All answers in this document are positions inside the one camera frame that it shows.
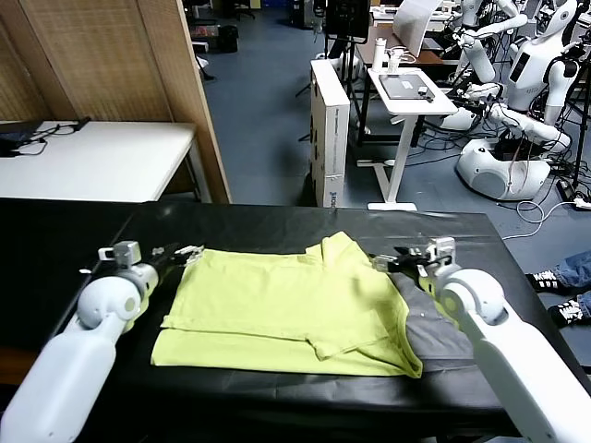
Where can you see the blue jeans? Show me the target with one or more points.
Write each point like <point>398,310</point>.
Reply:
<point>575,270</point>

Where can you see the black power strip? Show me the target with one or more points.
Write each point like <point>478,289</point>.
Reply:
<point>565,189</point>

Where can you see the black bin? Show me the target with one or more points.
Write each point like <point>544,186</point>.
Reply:
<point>228,39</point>

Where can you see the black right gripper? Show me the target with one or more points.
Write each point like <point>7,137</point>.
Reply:
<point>411,267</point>

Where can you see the black white sneaker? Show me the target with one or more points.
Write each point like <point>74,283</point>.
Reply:
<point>542,280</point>
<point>568,314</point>

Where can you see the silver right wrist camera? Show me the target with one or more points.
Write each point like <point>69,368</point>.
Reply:
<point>441,254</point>

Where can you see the black monitor on stand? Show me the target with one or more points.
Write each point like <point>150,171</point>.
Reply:
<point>346,18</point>

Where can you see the glossy black table cover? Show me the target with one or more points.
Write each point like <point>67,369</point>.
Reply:
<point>277,221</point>

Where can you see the tall white cardboard box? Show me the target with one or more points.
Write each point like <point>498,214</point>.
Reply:
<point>330,138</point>

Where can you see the yellow-green t-shirt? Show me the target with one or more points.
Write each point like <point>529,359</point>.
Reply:
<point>277,304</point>

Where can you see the black side table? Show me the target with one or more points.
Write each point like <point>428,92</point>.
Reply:
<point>46,240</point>

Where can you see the black pouch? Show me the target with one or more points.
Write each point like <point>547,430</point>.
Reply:
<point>11,138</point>

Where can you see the black tripod stand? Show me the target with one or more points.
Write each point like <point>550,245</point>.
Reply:
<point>579,152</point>

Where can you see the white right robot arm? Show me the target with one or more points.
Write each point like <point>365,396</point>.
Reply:
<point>522,360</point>

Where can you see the wooden folding screen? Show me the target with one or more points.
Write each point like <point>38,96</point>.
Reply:
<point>115,60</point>

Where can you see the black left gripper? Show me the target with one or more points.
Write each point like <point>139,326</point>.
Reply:
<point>164,260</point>

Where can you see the grey laptop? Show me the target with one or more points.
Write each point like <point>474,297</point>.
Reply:
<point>401,87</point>

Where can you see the white table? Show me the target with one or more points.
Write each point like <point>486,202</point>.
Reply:
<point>115,157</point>

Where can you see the white cup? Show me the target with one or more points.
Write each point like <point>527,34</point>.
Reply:
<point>393,62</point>

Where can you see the brown wooden desk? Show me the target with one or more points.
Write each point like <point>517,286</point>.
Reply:
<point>434,56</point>

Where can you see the white bottle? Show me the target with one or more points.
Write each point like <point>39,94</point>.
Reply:
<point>379,55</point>

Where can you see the white curved panel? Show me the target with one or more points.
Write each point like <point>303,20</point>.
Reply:
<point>411,27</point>

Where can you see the white humanoid robot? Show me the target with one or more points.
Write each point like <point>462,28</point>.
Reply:
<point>531,78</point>
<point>480,62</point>

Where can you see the white standing desk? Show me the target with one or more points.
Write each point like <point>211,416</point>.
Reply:
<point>415,108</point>

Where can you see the small black device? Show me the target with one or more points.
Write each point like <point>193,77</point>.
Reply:
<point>425,91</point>

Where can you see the white power adapter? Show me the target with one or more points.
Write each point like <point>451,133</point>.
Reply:
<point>582,203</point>

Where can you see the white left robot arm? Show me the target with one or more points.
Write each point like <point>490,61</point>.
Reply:
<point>69,360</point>

